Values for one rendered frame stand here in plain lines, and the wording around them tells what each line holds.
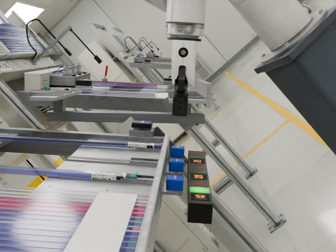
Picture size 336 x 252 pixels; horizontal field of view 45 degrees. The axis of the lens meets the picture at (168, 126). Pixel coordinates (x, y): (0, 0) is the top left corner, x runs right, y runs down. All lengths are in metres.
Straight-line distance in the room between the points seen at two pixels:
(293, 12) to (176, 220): 1.21
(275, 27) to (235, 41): 7.46
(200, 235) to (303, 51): 1.20
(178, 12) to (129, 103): 0.97
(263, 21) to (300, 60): 0.13
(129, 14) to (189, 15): 7.64
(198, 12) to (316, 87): 0.32
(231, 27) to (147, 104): 6.75
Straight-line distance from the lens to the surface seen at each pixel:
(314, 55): 0.98
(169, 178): 0.71
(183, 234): 1.96
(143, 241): 0.47
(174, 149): 0.92
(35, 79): 2.09
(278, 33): 1.00
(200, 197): 0.70
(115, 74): 5.40
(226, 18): 8.45
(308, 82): 0.98
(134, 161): 0.82
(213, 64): 8.42
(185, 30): 0.86
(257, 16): 1.00
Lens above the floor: 0.86
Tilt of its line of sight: 6 degrees down
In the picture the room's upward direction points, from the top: 42 degrees counter-clockwise
